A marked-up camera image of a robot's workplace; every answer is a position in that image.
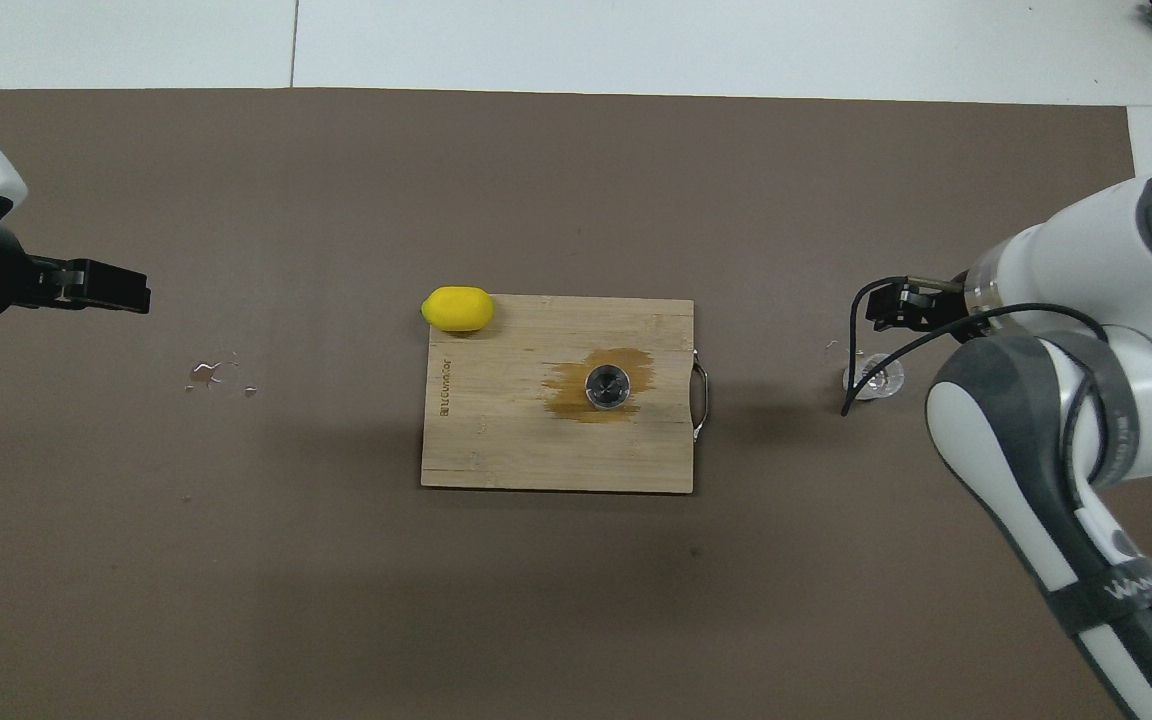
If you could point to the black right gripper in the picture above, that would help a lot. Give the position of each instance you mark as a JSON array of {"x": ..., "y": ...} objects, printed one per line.
[{"x": 951, "y": 310}]

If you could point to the small clear plastic cup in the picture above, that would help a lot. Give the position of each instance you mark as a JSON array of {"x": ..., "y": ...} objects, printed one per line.
[{"x": 881, "y": 380}]

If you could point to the steel double jigger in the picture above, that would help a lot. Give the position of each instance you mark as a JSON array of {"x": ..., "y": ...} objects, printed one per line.
[{"x": 607, "y": 387}]

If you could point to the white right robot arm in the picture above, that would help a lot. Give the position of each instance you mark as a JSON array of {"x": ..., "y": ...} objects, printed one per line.
[{"x": 1066, "y": 270}]

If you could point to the yellow lemon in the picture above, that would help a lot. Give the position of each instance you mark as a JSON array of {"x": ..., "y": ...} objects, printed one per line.
[{"x": 457, "y": 308}]

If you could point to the brown table mat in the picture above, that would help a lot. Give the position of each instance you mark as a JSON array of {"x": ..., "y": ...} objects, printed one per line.
[{"x": 336, "y": 580}]

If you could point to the bamboo cutting board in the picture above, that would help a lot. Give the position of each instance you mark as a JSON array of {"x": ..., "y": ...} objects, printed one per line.
[{"x": 496, "y": 440}]

